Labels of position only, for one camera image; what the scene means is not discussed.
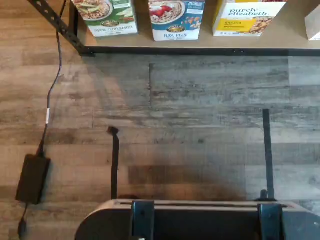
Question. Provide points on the green apple cinnamon oatmeal box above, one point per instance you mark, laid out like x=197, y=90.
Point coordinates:
x=112, y=27

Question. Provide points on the blue white flax oatmeal box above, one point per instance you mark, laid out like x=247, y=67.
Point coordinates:
x=175, y=32

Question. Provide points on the black power adapter brick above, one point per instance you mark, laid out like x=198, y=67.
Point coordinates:
x=32, y=178

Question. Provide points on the black metal shelf unit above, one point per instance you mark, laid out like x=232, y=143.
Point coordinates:
x=200, y=51

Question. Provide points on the dark metal bracket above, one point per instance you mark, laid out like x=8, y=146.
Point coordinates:
x=142, y=220
x=271, y=222

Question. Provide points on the rounded grey base platform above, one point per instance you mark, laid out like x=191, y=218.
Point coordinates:
x=105, y=220

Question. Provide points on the white patterned-top box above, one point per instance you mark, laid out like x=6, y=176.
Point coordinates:
x=313, y=27

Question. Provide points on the yellow white granola box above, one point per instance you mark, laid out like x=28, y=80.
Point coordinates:
x=240, y=25

